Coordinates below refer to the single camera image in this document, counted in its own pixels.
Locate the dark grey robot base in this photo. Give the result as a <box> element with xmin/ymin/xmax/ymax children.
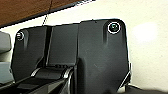
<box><xmin>9</xmin><ymin>18</ymin><xmax>133</xmax><ymax>94</ymax></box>

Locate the blue-green trash bin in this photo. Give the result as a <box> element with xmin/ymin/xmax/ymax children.
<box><xmin>0</xmin><ymin>59</ymin><xmax>15</xmax><ymax>85</ymax></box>

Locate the black looped floor cable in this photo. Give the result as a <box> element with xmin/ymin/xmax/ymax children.
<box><xmin>42</xmin><ymin>0</ymin><xmax>54</xmax><ymax>27</ymax></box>

